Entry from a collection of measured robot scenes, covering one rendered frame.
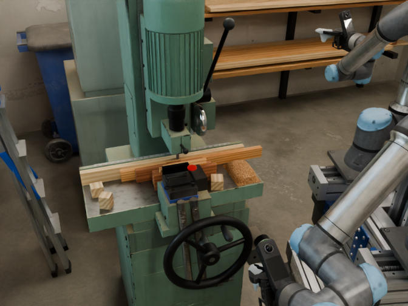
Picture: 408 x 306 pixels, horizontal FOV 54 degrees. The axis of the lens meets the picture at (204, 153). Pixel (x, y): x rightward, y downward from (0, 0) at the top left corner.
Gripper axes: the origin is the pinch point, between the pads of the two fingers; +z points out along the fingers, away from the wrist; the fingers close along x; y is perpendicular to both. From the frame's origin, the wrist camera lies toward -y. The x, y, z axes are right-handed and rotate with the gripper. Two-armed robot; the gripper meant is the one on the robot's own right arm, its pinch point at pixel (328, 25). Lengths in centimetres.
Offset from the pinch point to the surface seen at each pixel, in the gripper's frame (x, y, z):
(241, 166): -73, 20, -59
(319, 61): 83, 81, 131
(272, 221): -30, 121, 4
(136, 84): -100, -7, -31
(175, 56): -90, -24, -57
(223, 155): -77, 20, -50
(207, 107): -76, 7, -34
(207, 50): -73, -14, -32
